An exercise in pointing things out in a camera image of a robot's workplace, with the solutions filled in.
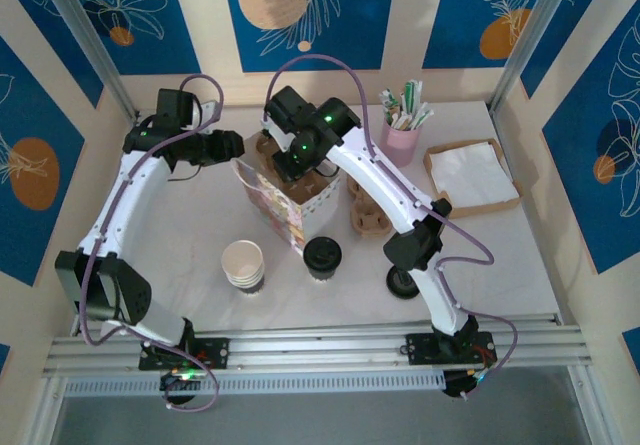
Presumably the grey slotted cable duct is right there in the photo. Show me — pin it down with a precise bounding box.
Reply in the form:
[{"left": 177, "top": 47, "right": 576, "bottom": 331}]
[{"left": 62, "top": 368, "right": 447, "bottom": 399}]

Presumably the pulp cup carrier stack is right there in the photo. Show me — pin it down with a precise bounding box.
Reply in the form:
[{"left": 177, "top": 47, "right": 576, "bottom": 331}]
[{"left": 346, "top": 174, "right": 392, "bottom": 237}]

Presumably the pink metal cup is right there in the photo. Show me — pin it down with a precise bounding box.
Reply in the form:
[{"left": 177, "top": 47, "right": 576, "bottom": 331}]
[{"left": 382, "top": 114, "right": 424, "bottom": 169}]

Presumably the right controller board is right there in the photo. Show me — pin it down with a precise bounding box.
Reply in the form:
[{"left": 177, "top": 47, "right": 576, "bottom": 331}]
[{"left": 442, "top": 368, "right": 490, "bottom": 402}]

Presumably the black plastic cup lid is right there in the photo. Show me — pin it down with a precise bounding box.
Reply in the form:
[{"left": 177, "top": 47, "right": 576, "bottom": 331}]
[{"left": 303, "top": 236, "right": 344, "bottom": 272}]

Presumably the black lid stack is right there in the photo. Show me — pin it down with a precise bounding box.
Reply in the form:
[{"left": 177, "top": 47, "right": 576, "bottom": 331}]
[{"left": 386, "top": 264, "right": 422, "bottom": 299}]

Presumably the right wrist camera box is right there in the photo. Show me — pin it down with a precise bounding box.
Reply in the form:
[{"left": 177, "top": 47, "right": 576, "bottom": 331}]
[{"left": 260, "top": 117, "right": 297, "bottom": 152}]

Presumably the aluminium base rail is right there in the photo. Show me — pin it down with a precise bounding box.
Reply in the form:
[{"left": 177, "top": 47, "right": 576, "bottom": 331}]
[{"left": 44, "top": 313, "right": 596, "bottom": 384}]

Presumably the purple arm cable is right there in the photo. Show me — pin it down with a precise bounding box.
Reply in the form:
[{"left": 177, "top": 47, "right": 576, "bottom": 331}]
[
  {"left": 77, "top": 73, "right": 225, "bottom": 413},
  {"left": 263, "top": 54, "right": 520, "bottom": 401}
]

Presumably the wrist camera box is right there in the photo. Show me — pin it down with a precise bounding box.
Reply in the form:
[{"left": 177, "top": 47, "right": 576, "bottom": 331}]
[
  {"left": 260, "top": 117, "right": 297, "bottom": 152},
  {"left": 189, "top": 98, "right": 224, "bottom": 134}
]

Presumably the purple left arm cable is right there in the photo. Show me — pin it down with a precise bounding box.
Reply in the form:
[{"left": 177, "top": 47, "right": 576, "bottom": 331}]
[{"left": 77, "top": 73, "right": 225, "bottom": 413}]

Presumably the paper cup stack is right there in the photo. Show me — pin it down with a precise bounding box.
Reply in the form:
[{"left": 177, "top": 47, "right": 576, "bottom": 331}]
[{"left": 220, "top": 239, "right": 266, "bottom": 296}]

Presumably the controller board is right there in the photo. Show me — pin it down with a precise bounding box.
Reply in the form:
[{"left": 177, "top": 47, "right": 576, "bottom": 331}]
[
  {"left": 159, "top": 368, "right": 201, "bottom": 406},
  {"left": 442, "top": 368, "right": 490, "bottom": 402}
]

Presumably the animal print gift bag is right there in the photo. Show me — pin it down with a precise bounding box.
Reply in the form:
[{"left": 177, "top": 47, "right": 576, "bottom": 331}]
[{"left": 231, "top": 157, "right": 347, "bottom": 257}]

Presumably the white wrapped straw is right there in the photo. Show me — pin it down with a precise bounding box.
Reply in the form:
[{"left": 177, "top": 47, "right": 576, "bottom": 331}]
[
  {"left": 407, "top": 109, "right": 433, "bottom": 131},
  {"left": 378, "top": 89, "right": 401, "bottom": 116}
]

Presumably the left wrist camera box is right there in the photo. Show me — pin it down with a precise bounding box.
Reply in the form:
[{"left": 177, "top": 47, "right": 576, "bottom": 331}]
[{"left": 189, "top": 98, "right": 224, "bottom": 134}]

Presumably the brown cardboard tray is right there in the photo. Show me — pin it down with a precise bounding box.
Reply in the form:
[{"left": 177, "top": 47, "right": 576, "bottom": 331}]
[{"left": 423, "top": 137, "right": 524, "bottom": 215}]

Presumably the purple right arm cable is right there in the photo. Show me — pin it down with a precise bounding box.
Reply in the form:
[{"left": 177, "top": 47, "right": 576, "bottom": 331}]
[{"left": 263, "top": 54, "right": 520, "bottom": 401}]

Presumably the black paper coffee cup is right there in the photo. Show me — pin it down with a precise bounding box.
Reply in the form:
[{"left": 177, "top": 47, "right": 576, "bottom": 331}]
[{"left": 307, "top": 264, "right": 340, "bottom": 284}]

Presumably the aluminium frame post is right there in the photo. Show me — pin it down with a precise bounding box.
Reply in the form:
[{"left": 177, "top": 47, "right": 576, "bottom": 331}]
[
  {"left": 488, "top": 0, "right": 586, "bottom": 116},
  {"left": 37, "top": 0, "right": 140, "bottom": 122}
]

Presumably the left controller board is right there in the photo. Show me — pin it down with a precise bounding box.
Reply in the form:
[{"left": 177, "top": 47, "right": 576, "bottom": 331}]
[{"left": 159, "top": 368, "right": 201, "bottom": 406}]

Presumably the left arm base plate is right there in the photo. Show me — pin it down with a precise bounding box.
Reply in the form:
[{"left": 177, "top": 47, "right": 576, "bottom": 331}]
[{"left": 137, "top": 337, "right": 231, "bottom": 371}]

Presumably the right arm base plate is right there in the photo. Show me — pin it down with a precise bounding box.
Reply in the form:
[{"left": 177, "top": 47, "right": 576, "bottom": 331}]
[{"left": 405, "top": 331, "right": 497, "bottom": 366}]

